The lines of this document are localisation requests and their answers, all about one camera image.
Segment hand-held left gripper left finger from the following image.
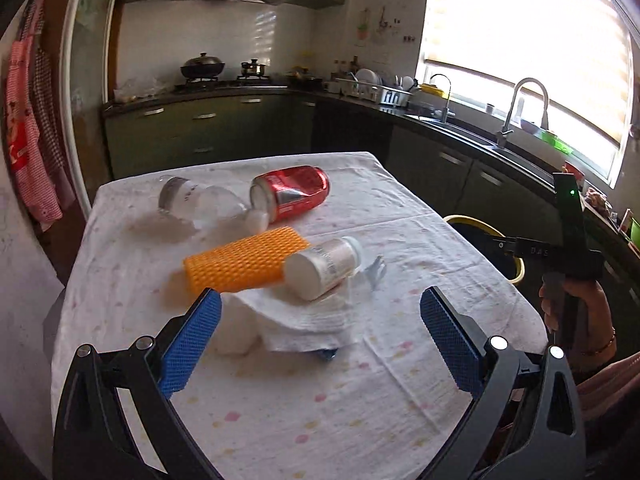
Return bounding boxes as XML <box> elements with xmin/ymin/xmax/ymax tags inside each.
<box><xmin>52</xmin><ymin>287</ymin><xmax>223</xmax><ymax>480</ymax></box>

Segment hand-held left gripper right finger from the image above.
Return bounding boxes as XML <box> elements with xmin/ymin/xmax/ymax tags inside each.
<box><xmin>419</xmin><ymin>286</ymin><xmax>586</xmax><ymax>480</ymax></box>

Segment yellow rimmed trash bin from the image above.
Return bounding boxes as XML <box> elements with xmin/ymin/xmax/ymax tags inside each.
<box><xmin>442</xmin><ymin>214</ymin><xmax>526</xmax><ymax>286</ymax></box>

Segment white plastic jar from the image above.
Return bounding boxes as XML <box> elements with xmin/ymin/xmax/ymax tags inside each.
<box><xmin>283</xmin><ymin>236</ymin><xmax>363</xmax><ymax>302</ymax></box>

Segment clear plastic bottle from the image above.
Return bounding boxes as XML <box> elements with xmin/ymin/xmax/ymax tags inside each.
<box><xmin>158</xmin><ymin>175</ymin><xmax>271</xmax><ymax>234</ymax></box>

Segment person's right hand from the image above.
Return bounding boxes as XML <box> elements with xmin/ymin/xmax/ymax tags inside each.
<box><xmin>539</xmin><ymin>279</ymin><xmax>617</xmax><ymax>356</ymax></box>

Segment white crumpled tissue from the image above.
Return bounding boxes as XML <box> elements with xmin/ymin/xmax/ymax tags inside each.
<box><xmin>215</xmin><ymin>302</ymin><xmax>262</xmax><ymax>356</ymax></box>

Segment green plastic tray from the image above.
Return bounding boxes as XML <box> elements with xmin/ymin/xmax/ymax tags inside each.
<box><xmin>540</xmin><ymin>130</ymin><xmax>574</xmax><ymax>156</ymax></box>

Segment white paper towel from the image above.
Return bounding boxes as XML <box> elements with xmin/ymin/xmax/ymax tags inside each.
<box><xmin>225</xmin><ymin>280</ymin><xmax>363</xmax><ymax>356</ymax></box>

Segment large steel faucet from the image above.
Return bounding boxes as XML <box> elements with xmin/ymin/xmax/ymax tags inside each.
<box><xmin>496</xmin><ymin>78</ymin><xmax>550</xmax><ymax>148</ymax></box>

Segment black kitchen countertop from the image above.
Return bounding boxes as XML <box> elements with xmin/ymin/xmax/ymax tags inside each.
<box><xmin>102</xmin><ymin>80</ymin><xmax>640</xmax><ymax>261</ymax></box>

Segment floral white tablecloth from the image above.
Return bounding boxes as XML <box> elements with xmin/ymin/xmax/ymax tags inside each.
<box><xmin>50</xmin><ymin>151</ymin><xmax>551</xmax><ymax>480</ymax></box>

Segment steel double sink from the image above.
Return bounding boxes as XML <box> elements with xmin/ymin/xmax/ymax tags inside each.
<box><xmin>405</xmin><ymin>110</ymin><xmax>511</xmax><ymax>153</ymax></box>

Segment small steel faucet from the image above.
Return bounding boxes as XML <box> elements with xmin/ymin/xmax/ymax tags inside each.
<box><xmin>429</xmin><ymin>74</ymin><xmax>453</xmax><ymax>123</ymax></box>

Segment crushed red soda can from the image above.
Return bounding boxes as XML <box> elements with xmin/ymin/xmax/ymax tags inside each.
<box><xmin>249</xmin><ymin>165</ymin><xmax>332</xmax><ymax>224</ymax></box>

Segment white dish rack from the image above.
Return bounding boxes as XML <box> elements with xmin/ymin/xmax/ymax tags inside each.
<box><xmin>336</xmin><ymin>77</ymin><xmax>413</xmax><ymax>107</ymax></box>

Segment kitchen window with blind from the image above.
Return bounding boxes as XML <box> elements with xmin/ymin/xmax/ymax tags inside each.
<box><xmin>420</xmin><ymin>0</ymin><xmax>636</xmax><ymax>181</ymax></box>

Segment green base cabinets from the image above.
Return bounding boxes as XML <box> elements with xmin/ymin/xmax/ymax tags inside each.
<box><xmin>102</xmin><ymin>87</ymin><xmax>640</xmax><ymax>351</ymax></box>

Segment group of condiment bottles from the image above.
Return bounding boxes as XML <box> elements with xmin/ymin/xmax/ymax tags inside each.
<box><xmin>332</xmin><ymin>56</ymin><xmax>361</xmax><ymax>81</ymax></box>

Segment red printed apron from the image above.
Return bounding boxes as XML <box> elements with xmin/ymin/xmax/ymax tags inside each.
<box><xmin>5</xmin><ymin>40</ymin><xmax>63</xmax><ymax>223</ymax></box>

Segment clear plastic bag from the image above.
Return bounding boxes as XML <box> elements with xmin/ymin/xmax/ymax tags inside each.
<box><xmin>114</xmin><ymin>80</ymin><xmax>166</xmax><ymax>102</ymax></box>

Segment black gas stove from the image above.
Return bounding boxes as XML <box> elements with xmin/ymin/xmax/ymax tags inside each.
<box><xmin>174</xmin><ymin>75</ymin><xmax>273</xmax><ymax>93</ymax></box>

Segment black wok with lid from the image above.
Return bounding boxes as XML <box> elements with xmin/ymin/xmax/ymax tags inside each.
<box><xmin>180</xmin><ymin>52</ymin><xmax>226</xmax><ymax>80</ymax></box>

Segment gold bracelet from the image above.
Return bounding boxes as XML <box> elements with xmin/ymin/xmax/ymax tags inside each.
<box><xmin>581</xmin><ymin>327</ymin><xmax>617</xmax><ymax>357</ymax></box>

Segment wall decoration sticker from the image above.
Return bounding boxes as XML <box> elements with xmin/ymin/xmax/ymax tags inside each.
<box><xmin>355</xmin><ymin>7</ymin><xmax>396</xmax><ymax>44</ymax></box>

